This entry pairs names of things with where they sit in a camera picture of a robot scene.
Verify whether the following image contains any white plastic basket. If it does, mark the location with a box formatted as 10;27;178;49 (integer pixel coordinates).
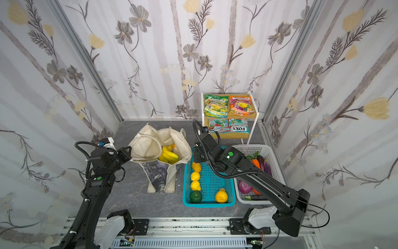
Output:
233;144;286;205

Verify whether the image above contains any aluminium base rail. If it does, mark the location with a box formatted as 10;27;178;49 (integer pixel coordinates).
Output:
62;216;318;249

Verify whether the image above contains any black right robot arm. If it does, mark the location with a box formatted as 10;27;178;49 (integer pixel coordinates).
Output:
194;129;310;237

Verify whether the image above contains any green snack bag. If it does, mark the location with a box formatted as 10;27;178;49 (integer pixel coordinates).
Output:
204;94;229;118

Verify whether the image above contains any white wooden shelf rack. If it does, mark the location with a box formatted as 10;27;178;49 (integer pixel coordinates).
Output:
201;91;259;145

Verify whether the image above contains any green avocado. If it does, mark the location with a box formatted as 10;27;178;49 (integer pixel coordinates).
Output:
189;190;203;204

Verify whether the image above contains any yellow banana bunch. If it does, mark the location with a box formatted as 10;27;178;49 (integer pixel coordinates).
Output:
158;144;179;165

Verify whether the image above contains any large yellow citrus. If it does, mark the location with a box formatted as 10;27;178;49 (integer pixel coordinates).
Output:
215;188;229;203

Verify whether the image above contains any yellow lemon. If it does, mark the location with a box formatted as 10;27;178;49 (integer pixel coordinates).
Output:
190;171;201;181
191;162;202;173
190;181;201;192

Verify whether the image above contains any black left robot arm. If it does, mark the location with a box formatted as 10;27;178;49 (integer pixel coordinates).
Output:
54;139;133;249

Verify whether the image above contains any orange carrot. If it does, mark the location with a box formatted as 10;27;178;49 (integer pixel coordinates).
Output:
252;159;261;169

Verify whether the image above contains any red green candy bag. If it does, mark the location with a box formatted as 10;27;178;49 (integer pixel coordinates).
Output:
208;118;230;133

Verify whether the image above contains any Fox's candy bag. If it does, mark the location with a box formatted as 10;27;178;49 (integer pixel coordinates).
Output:
229;119;250;134

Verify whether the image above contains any yellow lemon top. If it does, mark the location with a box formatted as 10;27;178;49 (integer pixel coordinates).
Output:
191;162;202;173

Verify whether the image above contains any teal plastic basket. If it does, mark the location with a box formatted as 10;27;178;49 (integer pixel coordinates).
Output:
182;156;236;208

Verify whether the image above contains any cream canvas tote bag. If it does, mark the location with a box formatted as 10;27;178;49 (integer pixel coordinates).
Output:
129;124;192;194

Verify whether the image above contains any purple eggplant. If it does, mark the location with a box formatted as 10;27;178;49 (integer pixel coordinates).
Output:
256;155;273;177

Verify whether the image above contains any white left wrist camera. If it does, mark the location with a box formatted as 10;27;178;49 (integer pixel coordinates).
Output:
97;137;115;149

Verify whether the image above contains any orange snack bag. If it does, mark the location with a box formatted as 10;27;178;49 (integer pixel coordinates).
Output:
229;96;255;116

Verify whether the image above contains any purple onion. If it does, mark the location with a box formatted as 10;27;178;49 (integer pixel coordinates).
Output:
238;181;252;194

